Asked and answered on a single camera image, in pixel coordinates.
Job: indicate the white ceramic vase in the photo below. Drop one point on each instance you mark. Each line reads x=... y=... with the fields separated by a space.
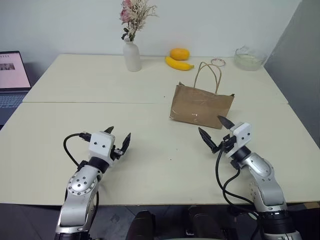
x=132 y=57

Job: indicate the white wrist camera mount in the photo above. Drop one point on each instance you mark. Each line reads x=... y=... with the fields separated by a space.
x=241 y=136
x=100 y=145

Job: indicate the dark rounded shape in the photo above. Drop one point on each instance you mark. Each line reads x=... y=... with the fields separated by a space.
x=142 y=226

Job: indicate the yellow banana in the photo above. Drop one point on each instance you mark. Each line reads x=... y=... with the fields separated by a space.
x=178 y=64

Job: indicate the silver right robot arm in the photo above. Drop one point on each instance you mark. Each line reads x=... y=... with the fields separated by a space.
x=265 y=175

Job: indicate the open grey laptop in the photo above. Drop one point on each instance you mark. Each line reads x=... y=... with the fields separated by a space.
x=12 y=75

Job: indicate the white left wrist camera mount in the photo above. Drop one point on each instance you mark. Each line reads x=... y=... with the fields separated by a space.
x=100 y=145

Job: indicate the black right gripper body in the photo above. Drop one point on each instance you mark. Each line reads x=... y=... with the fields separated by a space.
x=228 y=143

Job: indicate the clear glass bowl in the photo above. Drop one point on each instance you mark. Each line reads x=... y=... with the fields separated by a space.
x=247 y=60

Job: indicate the orange round fruit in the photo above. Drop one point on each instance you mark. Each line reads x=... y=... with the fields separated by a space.
x=180 y=54

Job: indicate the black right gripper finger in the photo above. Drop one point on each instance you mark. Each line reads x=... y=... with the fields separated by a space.
x=226 y=122
x=207 y=138

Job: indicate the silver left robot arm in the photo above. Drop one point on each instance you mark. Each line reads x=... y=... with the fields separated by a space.
x=80 y=186

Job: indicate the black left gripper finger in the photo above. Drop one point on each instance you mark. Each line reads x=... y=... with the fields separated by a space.
x=127 y=142
x=110 y=130

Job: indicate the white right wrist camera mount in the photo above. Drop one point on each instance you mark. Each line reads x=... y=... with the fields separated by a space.
x=241 y=136

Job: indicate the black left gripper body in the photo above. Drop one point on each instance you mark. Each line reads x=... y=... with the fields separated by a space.
x=115 y=153

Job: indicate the dried pink flower bouquet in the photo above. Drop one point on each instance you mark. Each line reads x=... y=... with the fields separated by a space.
x=133 y=17

